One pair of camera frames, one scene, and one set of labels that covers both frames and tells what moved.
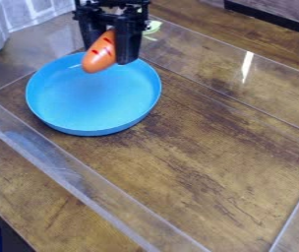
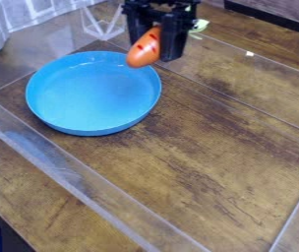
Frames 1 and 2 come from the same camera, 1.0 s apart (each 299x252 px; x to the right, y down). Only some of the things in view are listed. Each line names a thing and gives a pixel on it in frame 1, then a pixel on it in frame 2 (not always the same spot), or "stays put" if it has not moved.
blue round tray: [94, 104] stays put
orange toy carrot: [100, 55] to [145, 49]
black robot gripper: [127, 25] to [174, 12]
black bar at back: [268, 18] stays put
